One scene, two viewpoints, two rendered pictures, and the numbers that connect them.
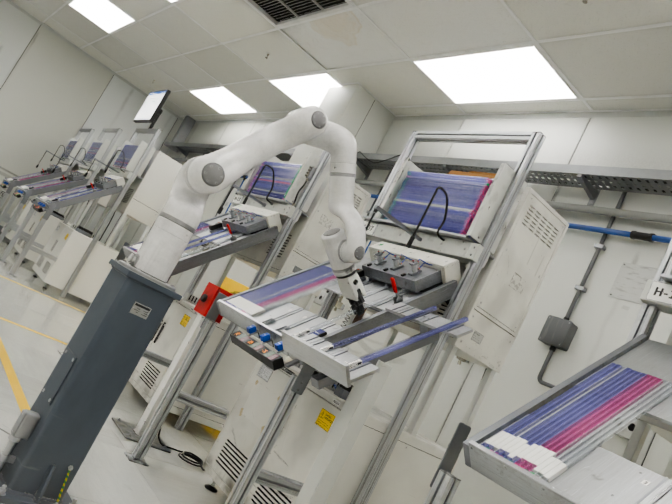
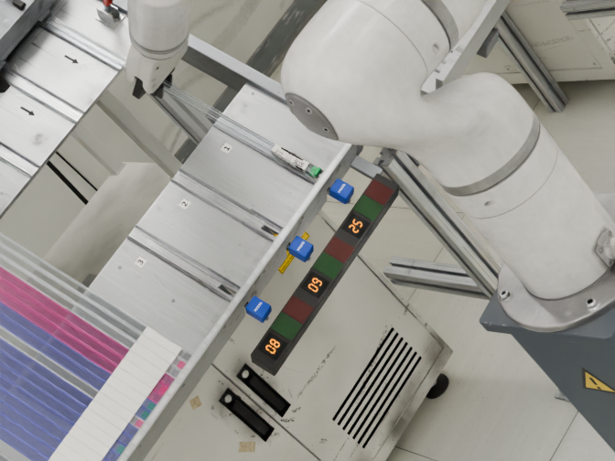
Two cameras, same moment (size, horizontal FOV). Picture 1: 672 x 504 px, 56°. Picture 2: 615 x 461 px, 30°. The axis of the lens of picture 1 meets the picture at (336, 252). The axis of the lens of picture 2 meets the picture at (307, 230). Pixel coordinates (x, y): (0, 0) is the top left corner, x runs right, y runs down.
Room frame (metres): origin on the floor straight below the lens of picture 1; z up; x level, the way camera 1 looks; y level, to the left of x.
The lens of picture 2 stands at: (1.95, 1.49, 1.52)
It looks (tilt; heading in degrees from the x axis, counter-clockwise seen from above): 29 degrees down; 282
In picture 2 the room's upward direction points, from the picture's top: 44 degrees counter-clockwise
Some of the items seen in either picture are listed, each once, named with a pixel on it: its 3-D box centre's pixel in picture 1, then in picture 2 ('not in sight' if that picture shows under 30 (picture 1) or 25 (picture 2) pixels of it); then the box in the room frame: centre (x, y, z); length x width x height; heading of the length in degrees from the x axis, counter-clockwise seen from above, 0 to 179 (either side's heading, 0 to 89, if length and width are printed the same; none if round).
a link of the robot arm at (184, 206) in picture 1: (192, 191); (403, 94); (2.00, 0.49, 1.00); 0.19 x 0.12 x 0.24; 26
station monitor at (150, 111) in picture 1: (154, 110); not in sight; (6.56, 2.39, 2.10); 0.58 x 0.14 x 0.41; 34
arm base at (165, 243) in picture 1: (161, 250); (534, 209); (1.97, 0.48, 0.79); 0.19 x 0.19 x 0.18
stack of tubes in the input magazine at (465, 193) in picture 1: (442, 205); not in sight; (2.64, -0.31, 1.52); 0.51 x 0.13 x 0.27; 34
